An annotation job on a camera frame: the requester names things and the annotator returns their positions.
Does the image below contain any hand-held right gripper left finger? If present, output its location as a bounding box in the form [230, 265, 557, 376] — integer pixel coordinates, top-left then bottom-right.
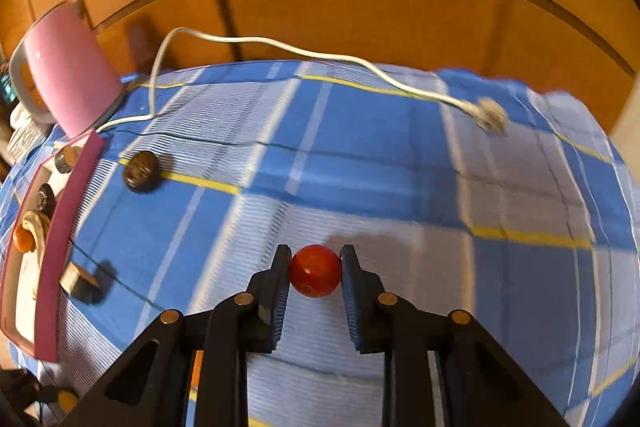
[62, 244, 293, 427]

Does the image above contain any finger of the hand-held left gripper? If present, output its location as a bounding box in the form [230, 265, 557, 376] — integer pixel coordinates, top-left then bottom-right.
[0, 368, 81, 413]

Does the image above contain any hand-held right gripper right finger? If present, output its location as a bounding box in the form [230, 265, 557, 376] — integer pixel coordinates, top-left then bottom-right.
[340, 244, 568, 427]

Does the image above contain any red cherry tomato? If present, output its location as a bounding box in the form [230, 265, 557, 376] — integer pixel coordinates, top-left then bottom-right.
[289, 244, 343, 299]

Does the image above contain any cut water chestnut half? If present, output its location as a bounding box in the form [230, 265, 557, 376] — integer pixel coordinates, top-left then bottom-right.
[54, 146, 82, 175]
[59, 263, 101, 305]

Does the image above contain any pink shallow tray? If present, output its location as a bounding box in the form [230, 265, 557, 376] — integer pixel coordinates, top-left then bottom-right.
[0, 130, 106, 363]

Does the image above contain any large orange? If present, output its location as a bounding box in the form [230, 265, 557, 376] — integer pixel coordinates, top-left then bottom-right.
[12, 227, 37, 254]

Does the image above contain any spotted yellow banana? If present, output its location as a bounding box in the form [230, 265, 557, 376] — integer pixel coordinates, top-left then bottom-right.
[19, 209, 52, 253]

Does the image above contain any dark water chestnut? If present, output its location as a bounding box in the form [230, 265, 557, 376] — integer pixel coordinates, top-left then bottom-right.
[123, 150, 162, 194]
[34, 183, 57, 212]

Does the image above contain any blue plaid tablecloth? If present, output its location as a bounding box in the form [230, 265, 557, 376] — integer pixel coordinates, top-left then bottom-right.
[0, 59, 636, 427]

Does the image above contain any silver tissue box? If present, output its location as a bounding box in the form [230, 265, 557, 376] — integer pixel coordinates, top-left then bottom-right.
[5, 104, 51, 160]

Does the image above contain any wooden wardrobe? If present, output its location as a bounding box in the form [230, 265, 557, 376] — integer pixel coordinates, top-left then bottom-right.
[0, 0, 640, 142]

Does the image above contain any pink electric kettle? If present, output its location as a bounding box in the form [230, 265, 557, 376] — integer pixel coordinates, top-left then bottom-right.
[9, 1, 126, 138]

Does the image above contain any white power cord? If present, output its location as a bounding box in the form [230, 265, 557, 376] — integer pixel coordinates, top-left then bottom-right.
[95, 27, 508, 138]

